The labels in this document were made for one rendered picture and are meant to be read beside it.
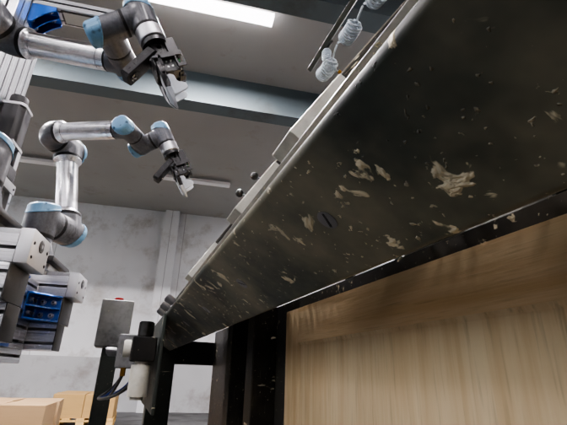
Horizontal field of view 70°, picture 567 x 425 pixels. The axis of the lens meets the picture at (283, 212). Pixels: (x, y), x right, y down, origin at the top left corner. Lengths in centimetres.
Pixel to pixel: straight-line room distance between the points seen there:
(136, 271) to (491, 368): 845
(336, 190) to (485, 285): 23
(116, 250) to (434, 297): 856
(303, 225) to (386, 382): 32
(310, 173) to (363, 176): 4
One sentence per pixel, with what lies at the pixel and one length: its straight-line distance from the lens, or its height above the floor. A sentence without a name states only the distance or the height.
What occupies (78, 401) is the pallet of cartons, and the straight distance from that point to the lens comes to 603.
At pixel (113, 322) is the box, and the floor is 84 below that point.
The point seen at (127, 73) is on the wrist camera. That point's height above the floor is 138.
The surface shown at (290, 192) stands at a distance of 32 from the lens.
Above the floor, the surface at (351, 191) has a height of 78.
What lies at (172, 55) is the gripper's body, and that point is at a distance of 119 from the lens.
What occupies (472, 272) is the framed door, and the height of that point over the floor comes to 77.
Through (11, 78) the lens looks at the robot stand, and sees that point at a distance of 185.
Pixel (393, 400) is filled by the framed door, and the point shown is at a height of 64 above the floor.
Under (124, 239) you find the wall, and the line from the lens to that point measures 898.
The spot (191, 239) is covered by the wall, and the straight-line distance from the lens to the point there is 890.
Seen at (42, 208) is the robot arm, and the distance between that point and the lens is 178.
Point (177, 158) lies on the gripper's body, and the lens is 181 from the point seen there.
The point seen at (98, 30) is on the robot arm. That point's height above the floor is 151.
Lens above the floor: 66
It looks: 22 degrees up
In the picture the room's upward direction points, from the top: 2 degrees clockwise
